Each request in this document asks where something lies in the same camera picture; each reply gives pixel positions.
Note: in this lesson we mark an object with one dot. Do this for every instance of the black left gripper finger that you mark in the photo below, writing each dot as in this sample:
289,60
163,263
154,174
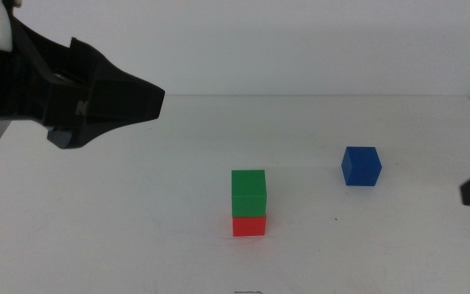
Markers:
88,61
125,102

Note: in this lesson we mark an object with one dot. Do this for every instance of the green cube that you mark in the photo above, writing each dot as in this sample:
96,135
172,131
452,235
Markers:
249,192

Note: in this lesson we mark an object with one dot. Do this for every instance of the red cube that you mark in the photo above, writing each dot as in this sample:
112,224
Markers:
249,226

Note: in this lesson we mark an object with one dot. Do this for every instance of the blue cube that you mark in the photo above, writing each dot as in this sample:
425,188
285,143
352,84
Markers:
361,167

